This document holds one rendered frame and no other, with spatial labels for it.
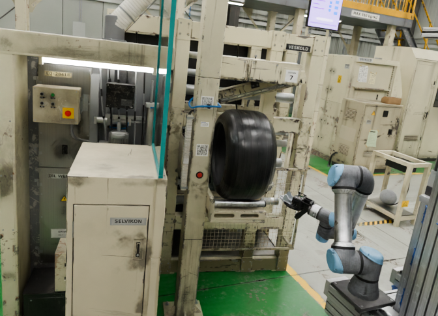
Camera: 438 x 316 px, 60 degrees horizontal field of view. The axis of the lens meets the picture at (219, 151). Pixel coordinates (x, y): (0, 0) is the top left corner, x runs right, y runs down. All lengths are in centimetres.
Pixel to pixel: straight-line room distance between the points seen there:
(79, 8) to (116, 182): 982
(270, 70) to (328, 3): 401
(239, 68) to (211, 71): 35
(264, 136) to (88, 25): 941
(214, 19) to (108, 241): 130
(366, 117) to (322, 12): 189
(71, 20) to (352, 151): 785
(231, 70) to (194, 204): 90
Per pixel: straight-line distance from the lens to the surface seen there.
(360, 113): 694
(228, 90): 270
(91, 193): 165
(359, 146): 703
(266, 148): 223
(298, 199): 224
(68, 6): 1130
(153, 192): 165
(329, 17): 656
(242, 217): 246
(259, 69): 260
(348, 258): 200
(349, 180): 202
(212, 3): 226
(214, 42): 225
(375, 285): 212
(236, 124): 225
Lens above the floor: 181
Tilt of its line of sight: 15 degrees down
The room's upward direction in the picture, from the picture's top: 7 degrees clockwise
